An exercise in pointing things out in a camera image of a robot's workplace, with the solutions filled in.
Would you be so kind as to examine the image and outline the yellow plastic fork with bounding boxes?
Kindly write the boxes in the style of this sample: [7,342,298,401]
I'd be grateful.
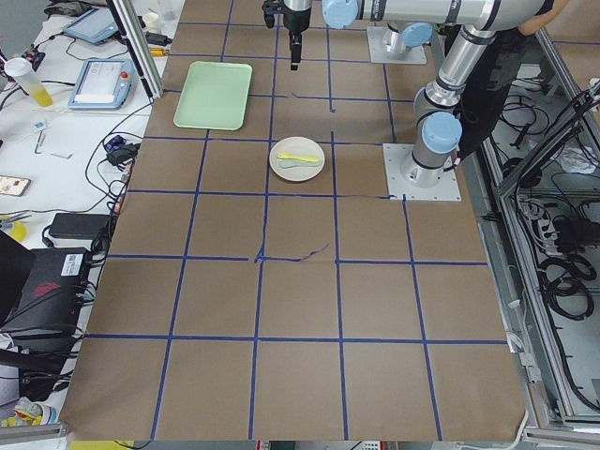
[277,152,320,164]

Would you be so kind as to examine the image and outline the person in black shirt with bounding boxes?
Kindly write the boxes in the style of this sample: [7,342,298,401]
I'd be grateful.
[456,0,568,159]

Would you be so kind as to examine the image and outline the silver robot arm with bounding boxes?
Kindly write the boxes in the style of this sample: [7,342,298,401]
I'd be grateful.
[382,22,432,59]
[322,1,550,187]

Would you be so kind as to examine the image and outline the bottle with yellow liquid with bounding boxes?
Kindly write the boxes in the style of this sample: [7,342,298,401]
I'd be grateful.
[4,57,53,107]

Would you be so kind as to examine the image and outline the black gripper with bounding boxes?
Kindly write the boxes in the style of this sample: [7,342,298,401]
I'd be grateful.
[282,0,311,71]

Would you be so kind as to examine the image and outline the white paper cup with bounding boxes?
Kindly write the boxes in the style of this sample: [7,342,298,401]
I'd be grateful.
[142,11,162,34]

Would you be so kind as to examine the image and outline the black laptop computer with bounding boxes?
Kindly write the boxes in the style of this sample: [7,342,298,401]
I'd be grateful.
[1,232,91,375]

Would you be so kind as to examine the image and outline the near blue teach pendant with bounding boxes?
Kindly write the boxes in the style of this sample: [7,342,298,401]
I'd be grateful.
[67,59,135,110]

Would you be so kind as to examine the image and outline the light green plastic tray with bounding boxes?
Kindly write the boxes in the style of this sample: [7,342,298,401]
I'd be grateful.
[173,61,252,131]

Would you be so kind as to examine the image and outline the black power adapter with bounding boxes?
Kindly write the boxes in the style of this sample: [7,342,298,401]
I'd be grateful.
[48,213,109,240]

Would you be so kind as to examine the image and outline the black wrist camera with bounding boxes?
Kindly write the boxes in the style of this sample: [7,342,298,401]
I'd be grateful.
[262,0,283,29]

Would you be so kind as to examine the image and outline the light green plastic spoon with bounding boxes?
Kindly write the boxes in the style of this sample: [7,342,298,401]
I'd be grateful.
[278,159,318,169]

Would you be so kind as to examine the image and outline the beige round plate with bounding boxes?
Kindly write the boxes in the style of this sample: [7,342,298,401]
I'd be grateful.
[269,137,325,183]

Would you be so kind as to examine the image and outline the aluminium frame post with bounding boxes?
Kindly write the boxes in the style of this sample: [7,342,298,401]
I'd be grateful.
[106,0,163,100]

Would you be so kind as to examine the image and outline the far blue teach pendant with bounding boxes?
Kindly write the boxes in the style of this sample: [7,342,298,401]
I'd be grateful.
[63,7,118,44]

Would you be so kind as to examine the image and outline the blue teach pendant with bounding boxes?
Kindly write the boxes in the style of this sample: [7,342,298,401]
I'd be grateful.
[63,7,118,44]
[67,59,135,110]

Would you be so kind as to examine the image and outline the smartphone on white table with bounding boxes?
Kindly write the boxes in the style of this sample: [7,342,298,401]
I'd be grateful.
[0,175,31,197]

